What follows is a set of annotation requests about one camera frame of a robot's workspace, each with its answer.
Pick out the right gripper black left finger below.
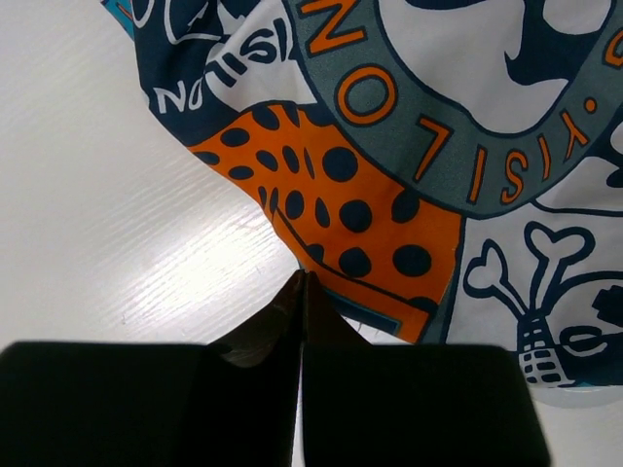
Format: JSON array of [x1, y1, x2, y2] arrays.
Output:
[[1, 272, 305, 466]]

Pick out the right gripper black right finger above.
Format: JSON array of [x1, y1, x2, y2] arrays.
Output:
[[302, 273, 551, 466]]

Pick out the colourful patterned shorts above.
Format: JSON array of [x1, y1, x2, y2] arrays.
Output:
[[105, 0, 622, 407]]

